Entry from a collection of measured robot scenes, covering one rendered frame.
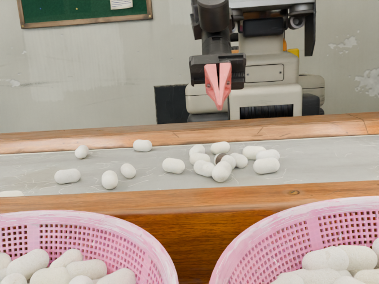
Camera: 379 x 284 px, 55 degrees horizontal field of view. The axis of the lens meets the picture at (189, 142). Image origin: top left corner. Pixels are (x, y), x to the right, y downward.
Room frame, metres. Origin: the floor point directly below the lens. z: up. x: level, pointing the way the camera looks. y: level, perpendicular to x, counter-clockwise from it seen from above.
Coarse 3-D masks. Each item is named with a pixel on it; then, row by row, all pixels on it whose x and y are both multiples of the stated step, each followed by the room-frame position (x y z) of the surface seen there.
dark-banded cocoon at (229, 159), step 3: (219, 153) 0.49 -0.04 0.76; (216, 156) 0.49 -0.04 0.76; (225, 156) 0.47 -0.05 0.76; (228, 156) 0.47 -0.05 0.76; (231, 156) 0.48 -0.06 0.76; (222, 159) 0.47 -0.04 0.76; (225, 159) 0.47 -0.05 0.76; (228, 159) 0.47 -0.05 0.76; (231, 159) 0.47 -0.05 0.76; (234, 159) 0.47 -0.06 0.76; (228, 162) 0.47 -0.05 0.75; (231, 162) 0.47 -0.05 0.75; (234, 162) 0.47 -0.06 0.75; (231, 165) 0.47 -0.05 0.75; (234, 165) 0.47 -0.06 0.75
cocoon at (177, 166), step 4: (164, 160) 0.49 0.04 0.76; (168, 160) 0.48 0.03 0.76; (172, 160) 0.48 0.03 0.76; (176, 160) 0.48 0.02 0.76; (180, 160) 0.48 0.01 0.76; (164, 164) 0.48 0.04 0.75; (168, 164) 0.48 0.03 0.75; (172, 164) 0.47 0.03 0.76; (176, 164) 0.47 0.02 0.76; (180, 164) 0.47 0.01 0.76; (164, 168) 0.48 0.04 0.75; (168, 168) 0.48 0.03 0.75; (172, 168) 0.47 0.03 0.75; (176, 168) 0.47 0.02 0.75; (180, 168) 0.47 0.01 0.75; (172, 172) 0.48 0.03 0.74; (176, 172) 0.47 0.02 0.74; (180, 172) 0.47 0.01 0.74
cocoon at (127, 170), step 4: (124, 164) 0.48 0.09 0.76; (128, 164) 0.48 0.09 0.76; (124, 168) 0.47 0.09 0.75; (128, 168) 0.47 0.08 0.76; (132, 168) 0.47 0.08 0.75; (124, 172) 0.47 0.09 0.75; (128, 172) 0.46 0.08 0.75; (132, 172) 0.46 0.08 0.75; (128, 176) 0.46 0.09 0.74; (132, 176) 0.47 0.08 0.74
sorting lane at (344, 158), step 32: (0, 160) 0.63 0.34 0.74; (32, 160) 0.62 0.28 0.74; (64, 160) 0.60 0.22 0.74; (96, 160) 0.58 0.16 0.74; (128, 160) 0.57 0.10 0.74; (160, 160) 0.56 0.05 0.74; (256, 160) 0.52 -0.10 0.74; (288, 160) 0.51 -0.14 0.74; (320, 160) 0.50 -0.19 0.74; (352, 160) 0.48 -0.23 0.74; (0, 192) 0.45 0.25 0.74; (32, 192) 0.44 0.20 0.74; (64, 192) 0.43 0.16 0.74; (96, 192) 0.42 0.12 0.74
